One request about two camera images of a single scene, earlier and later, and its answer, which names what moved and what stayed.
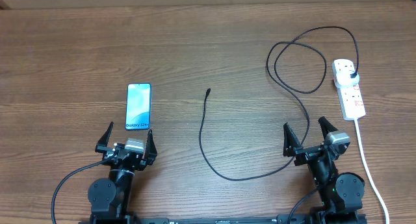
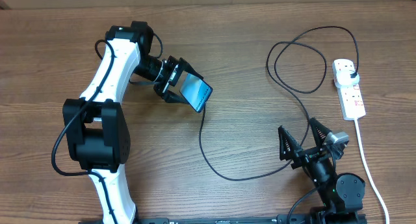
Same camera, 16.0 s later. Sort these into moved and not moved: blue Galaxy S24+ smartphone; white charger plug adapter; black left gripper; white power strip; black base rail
Moved: blue Galaxy S24+ smartphone; black left gripper
Not moved: white power strip; black base rail; white charger plug adapter
